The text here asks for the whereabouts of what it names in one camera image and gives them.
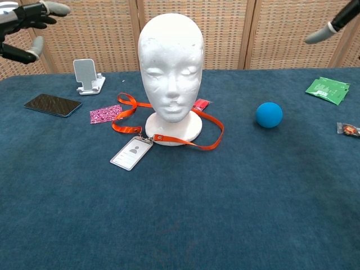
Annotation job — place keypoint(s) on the woven wicker screen panel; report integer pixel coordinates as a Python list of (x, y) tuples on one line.
[(92, 36), (287, 28), (355, 60), (222, 33), (14, 70)]

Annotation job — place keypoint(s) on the blue table cloth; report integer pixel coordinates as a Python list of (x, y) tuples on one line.
[(197, 197)]

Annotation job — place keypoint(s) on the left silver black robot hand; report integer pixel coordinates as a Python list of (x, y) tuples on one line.
[(25, 17)]

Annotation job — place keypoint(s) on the white ID card holder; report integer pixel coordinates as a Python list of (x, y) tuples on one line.
[(130, 154)]

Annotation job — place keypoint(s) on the blue ball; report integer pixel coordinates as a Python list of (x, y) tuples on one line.
[(269, 115)]

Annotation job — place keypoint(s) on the green foil packet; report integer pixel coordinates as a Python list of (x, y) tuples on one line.
[(327, 90)]

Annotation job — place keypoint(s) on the pink patterned card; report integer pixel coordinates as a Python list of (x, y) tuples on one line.
[(102, 115)]

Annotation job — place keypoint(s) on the white phone stand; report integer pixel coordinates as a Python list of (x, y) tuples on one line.
[(84, 70)]

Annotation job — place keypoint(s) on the small clear snack packet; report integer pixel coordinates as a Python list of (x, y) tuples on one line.
[(350, 130)]

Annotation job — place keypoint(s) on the white foam mannequin head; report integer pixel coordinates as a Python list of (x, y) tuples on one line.
[(171, 56)]

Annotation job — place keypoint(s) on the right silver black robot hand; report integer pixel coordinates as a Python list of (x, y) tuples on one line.
[(341, 18)]

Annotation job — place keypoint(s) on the small red packet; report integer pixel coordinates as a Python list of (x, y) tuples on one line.
[(202, 104)]

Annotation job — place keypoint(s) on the black smartphone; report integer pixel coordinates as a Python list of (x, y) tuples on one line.
[(53, 105)]

